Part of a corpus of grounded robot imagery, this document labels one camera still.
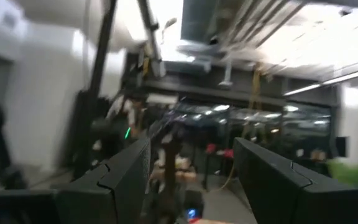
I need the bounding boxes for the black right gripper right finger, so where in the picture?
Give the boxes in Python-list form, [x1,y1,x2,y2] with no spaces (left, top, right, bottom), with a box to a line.
[232,136,358,224]

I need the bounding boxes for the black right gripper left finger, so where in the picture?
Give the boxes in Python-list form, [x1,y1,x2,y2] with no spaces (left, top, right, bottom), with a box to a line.
[54,136,152,224]

